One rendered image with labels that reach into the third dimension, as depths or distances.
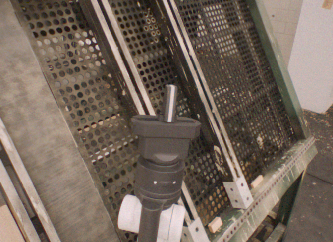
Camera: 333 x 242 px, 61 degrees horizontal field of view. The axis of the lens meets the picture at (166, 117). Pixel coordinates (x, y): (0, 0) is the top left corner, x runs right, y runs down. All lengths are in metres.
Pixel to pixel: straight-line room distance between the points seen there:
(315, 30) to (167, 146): 3.63
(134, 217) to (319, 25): 3.66
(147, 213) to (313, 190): 2.52
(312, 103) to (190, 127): 3.81
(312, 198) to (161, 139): 2.45
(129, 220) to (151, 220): 0.07
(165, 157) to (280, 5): 5.27
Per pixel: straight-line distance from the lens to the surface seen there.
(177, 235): 0.56
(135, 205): 0.56
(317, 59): 4.07
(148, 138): 0.47
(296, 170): 1.68
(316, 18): 4.00
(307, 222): 2.63
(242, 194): 1.25
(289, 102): 1.77
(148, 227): 0.51
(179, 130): 0.48
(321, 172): 3.17
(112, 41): 0.95
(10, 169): 0.81
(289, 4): 5.60
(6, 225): 0.84
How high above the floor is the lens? 1.84
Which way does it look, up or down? 30 degrees down
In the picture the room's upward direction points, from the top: straight up
